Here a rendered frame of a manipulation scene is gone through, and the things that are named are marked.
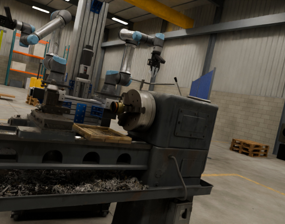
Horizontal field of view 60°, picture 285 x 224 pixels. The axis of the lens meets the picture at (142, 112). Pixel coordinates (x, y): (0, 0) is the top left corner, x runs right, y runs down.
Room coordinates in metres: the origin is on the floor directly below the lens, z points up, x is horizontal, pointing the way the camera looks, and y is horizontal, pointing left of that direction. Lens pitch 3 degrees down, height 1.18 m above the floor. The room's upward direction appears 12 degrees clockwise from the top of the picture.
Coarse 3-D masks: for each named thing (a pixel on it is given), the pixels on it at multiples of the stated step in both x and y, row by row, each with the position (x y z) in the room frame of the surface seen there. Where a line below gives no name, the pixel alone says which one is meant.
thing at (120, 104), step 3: (114, 102) 1.73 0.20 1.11; (117, 102) 1.74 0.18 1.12; (120, 102) 1.77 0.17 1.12; (111, 105) 1.76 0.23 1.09; (114, 105) 1.71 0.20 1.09; (117, 105) 1.72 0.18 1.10; (120, 105) 1.73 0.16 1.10; (123, 105) 1.74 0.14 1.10; (111, 108) 1.75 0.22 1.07; (114, 108) 1.71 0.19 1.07; (117, 108) 1.72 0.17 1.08; (120, 108) 1.73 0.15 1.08; (111, 111) 1.74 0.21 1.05; (114, 111) 1.72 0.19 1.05; (117, 111) 1.72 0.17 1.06; (120, 111) 1.73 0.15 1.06; (123, 111) 1.76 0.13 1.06
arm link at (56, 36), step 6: (54, 12) 2.23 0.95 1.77; (54, 18) 2.21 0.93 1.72; (60, 30) 2.25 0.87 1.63; (54, 36) 2.22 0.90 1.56; (60, 36) 2.26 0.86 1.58; (54, 42) 2.22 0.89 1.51; (54, 48) 2.23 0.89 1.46; (48, 54) 2.21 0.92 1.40; (54, 54) 2.23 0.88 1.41; (48, 60) 2.19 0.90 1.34; (48, 66) 2.19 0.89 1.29
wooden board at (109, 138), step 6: (72, 126) 1.75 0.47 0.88; (78, 126) 1.68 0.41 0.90; (84, 126) 1.81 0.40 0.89; (90, 126) 1.84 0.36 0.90; (96, 126) 1.86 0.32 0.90; (78, 132) 1.64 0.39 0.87; (84, 132) 1.55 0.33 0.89; (90, 132) 1.65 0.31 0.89; (96, 132) 1.70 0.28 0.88; (102, 132) 1.74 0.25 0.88; (108, 132) 1.80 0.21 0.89; (114, 132) 1.82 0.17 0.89; (90, 138) 1.48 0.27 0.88; (96, 138) 1.50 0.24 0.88; (102, 138) 1.52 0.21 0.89; (108, 138) 1.54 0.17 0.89; (114, 138) 1.57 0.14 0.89; (120, 138) 1.59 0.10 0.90; (126, 138) 1.62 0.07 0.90
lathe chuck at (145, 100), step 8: (128, 96) 1.86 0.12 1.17; (136, 96) 1.77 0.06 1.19; (144, 96) 1.75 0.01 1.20; (136, 104) 1.75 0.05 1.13; (144, 104) 1.71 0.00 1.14; (144, 112) 1.71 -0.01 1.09; (128, 120) 1.80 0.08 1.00; (136, 120) 1.72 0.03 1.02; (144, 120) 1.72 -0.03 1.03; (128, 128) 1.78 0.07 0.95; (136, 128) 1.75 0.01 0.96; (144, 128) 1.77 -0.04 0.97
